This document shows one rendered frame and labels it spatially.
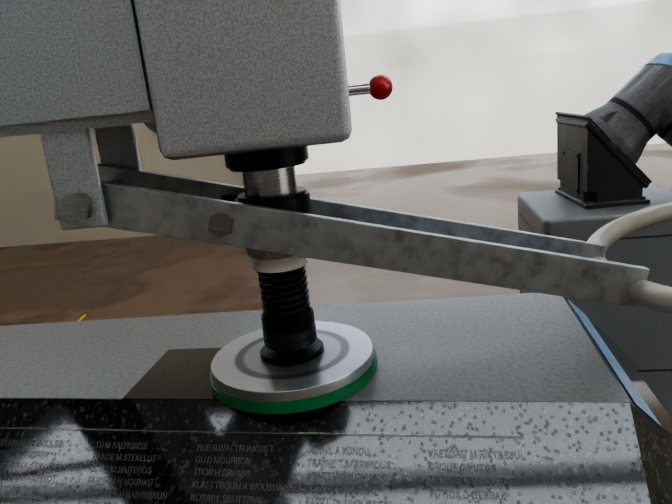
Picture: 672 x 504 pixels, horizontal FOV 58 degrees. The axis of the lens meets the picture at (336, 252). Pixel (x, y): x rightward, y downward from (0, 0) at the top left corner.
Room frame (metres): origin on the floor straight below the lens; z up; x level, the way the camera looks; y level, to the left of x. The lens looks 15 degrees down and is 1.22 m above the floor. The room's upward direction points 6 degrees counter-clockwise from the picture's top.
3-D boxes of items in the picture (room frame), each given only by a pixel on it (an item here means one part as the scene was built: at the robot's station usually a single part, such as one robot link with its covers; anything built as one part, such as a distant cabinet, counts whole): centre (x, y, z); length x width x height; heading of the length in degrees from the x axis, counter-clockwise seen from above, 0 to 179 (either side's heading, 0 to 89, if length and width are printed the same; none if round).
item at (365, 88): (0.80, -0.06, 1.22); 0.08 x 0.03 x 0.03; 90
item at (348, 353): (0.73, 0.07, 0.89); 0.21 x 0.21 x 0.01
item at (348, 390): (0.73, 0.07, 0.88); 0.22 x 0.22 x 0.04
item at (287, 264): (0.73, 0.07, 1.03); 0.07 x 0.07 x 0.04
